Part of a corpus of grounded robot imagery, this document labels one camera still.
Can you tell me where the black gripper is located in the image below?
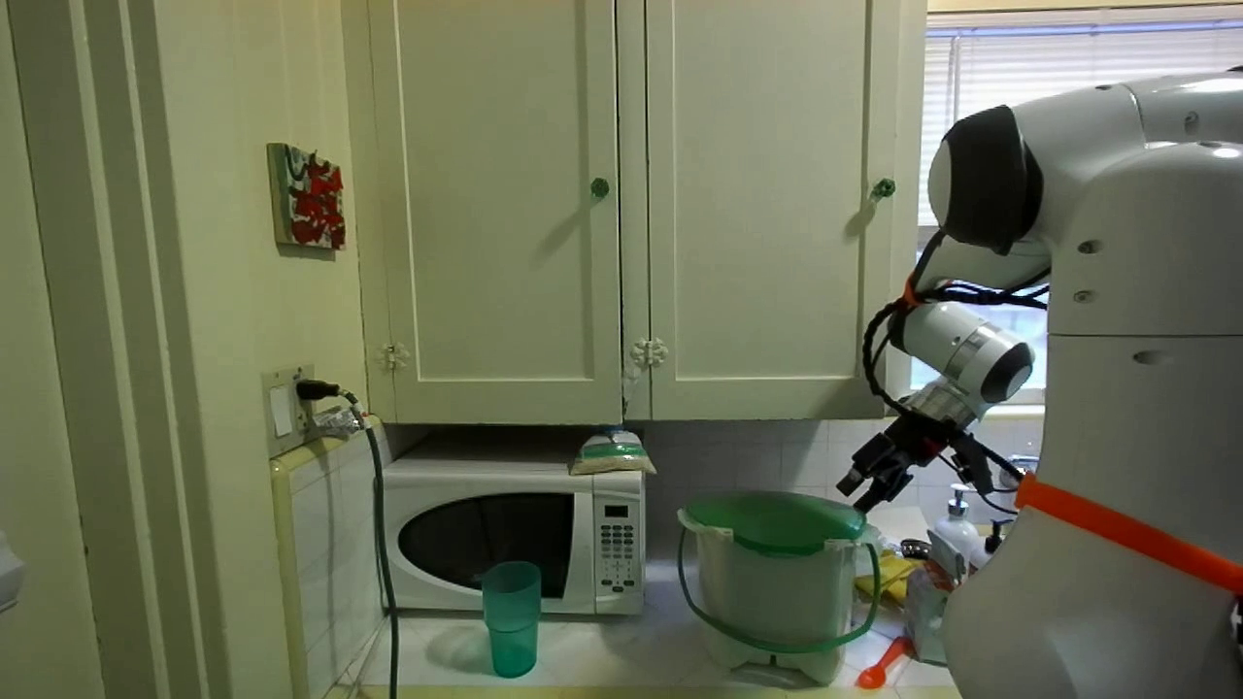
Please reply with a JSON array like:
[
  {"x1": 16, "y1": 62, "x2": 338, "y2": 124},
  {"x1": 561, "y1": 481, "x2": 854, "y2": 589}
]
[{"x1": 832, "y1": 384, "x2": 994, "y2": 516}]

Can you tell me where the green trash can lid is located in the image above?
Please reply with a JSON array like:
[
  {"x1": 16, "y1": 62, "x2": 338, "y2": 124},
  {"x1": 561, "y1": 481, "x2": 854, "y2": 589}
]
[{"x1": 682, "y1": 490, "x2": 871, "y2": 560}]

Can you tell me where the white trash can body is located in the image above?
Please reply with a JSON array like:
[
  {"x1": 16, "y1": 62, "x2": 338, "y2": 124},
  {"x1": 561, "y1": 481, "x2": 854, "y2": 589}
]
[{"x1": 676, "y1": 490, "x2": 886, "y2": 686}]

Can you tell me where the white pump soap bottle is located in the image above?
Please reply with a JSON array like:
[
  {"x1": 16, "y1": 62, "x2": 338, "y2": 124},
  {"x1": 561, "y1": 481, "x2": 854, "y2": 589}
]
[{"x1": 934, "y1": 481, "x2": 990, "y2": 575}]

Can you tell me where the blue orange coffee bag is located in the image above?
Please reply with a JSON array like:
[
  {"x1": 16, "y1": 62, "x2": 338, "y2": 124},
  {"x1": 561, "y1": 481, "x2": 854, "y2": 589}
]
[{"x1": 900, "y1": 560, "x2": 962, "y2": 669}]

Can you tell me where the orange spatula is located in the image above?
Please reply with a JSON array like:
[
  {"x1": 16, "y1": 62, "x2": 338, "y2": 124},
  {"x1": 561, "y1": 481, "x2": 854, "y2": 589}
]
[{"x1": 854, "y1": 628, "x2": 916, "y2": 695}]

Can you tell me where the white microwave oven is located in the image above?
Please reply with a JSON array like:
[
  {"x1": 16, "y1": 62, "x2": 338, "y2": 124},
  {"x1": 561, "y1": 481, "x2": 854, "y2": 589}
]
[{"x1": 377, "y1": 450, "x2": 649, "y2": 621}]

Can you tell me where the teal plastic cup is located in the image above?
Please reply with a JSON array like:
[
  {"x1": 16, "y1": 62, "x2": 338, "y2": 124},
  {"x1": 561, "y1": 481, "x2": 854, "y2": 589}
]
[{"x1": 477, "y1": 555, "x2": 547, "y2": 679}]

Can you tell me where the white window blind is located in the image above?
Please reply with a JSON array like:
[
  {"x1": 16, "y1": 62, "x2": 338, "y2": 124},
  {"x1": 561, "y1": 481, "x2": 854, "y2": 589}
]
[{"x1": 916, "y1": 10, "x2": 1243, "y2": 231}]

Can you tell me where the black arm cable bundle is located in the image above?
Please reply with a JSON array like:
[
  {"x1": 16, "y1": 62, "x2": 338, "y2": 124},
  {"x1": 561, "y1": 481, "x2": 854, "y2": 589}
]
[{"x1": 858, "y1": 228, "x2": 1057, "y2": 485}]

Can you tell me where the cream wall cabinet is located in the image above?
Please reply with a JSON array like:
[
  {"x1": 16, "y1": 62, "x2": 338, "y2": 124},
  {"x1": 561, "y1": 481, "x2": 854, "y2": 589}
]
[{"x1": 342, "y1": 0, "x2": 934, "y2": 428}]

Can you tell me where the black power cable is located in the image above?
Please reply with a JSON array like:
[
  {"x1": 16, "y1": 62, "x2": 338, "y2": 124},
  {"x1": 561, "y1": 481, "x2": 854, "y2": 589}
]
[{"x1": 292, "y1": 371, "x2": 407, "y2": 699}]

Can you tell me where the white wall outlet plate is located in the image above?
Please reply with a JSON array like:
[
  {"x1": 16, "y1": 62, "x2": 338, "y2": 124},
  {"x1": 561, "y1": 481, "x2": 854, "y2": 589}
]
[{"x1": 261, "y1": 364, "x2": 322, "y2": 457}]

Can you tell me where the red floral wall picture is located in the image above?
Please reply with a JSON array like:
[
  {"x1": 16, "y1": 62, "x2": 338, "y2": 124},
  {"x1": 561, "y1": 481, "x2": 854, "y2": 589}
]
[{"x1": 263, "y1": 141, "x2": 351, "y2": 257}]

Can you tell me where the cream panelled door with frame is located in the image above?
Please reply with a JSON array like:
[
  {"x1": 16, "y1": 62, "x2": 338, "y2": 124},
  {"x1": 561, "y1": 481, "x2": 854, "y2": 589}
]
[{"x1": 0, "y1": 0, "x2": 241, "y2": 699}]

